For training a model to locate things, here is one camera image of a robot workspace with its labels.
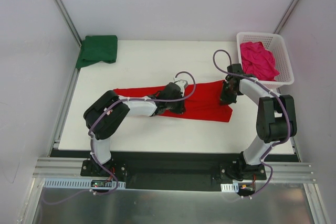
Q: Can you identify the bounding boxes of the red t shirt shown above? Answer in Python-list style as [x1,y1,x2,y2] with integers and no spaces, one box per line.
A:
[114,80,233,123]

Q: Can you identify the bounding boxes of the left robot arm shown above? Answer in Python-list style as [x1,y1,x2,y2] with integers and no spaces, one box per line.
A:
[83,80,188,176]

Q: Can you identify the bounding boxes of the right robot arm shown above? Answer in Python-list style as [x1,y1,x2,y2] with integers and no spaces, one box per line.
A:
[220,63,297,181]

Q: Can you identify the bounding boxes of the pink t shirt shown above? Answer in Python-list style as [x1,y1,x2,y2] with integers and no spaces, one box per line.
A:
[240,41,280,81]

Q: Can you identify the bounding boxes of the white plastic basket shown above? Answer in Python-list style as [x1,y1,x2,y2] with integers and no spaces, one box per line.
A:
[236,31,295,90]

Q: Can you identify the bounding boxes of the folded green t shirt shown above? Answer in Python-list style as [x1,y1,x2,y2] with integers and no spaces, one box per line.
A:
[76,35,118,69]

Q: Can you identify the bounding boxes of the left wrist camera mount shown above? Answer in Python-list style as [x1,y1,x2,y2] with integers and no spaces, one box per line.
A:
[174,78,188,91]

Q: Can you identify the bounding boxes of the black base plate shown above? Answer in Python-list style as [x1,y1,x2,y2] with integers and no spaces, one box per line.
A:
[49,149,301,190]

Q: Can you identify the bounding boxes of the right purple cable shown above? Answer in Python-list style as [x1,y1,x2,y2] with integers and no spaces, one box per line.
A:
[212,49,292,200]

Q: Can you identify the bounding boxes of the purple cable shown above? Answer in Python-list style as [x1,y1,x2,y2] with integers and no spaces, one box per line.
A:
[41,71,197,205]
[212,49,292,200]

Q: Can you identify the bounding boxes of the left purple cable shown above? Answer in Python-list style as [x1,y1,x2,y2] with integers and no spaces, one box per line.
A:
[41,71,197,205]

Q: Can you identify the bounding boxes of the right white cable duct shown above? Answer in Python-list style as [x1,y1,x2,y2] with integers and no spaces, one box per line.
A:
[220,183,239,193]

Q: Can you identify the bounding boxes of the white cable duct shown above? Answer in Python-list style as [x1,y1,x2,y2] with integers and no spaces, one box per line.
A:
[44,178,126,190]
[220,183,239,193]

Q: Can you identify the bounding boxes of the left white cable duct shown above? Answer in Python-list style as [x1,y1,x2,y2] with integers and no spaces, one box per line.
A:
[44,178,126,190]

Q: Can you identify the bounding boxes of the aluminium frame rail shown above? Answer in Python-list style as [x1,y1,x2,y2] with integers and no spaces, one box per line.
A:
[33,157,85,178]

